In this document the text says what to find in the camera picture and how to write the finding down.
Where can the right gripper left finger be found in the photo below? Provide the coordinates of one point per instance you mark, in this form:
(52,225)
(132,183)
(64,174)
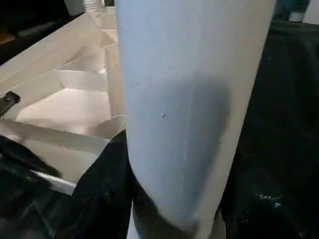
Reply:
(104,194)

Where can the black work mat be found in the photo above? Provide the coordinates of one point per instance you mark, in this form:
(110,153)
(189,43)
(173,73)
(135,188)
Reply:
(281,99)

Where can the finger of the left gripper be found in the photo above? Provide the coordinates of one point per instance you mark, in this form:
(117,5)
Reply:
(30,160)

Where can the white plastic table leg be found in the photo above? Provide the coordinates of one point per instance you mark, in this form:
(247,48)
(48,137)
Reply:
(84,5)
(187,74)

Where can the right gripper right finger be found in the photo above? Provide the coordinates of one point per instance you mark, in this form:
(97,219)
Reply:
(261,211)

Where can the white table frame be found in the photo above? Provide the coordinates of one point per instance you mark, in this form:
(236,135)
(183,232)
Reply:
(62,99)

